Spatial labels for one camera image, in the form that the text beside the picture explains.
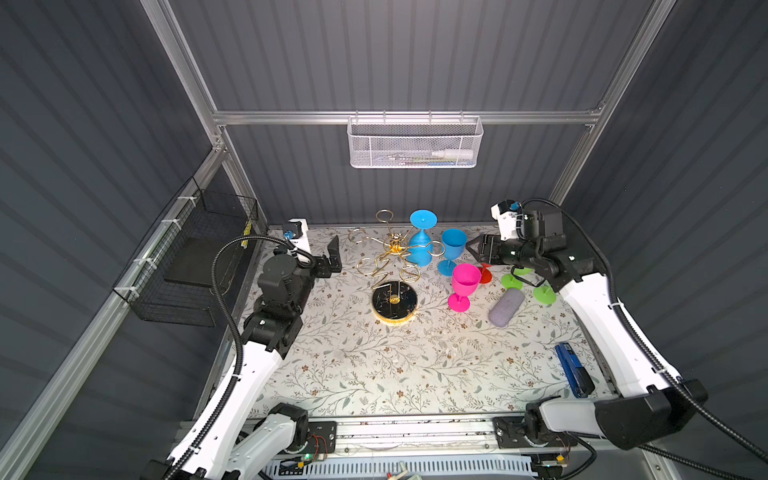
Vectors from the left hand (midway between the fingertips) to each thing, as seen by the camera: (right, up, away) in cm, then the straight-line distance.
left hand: (317, 237), depth 69 cm
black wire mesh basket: (-32, -8, 0) cm, 33 cm away
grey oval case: (+53, -21, +25) cm, 63 cm away
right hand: (+39, -2, +5) cm, 40 cm away
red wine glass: (+51, -11, +36) cm, 64 cm away
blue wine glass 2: (+38, 0, +25) cm, 45 cm away
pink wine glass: (+40, -12, +22) cm, 48 cm away
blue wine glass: (+26, -4, +15) cm, 30 cm away
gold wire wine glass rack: (+18, -19, +28) cm, 38 cm away
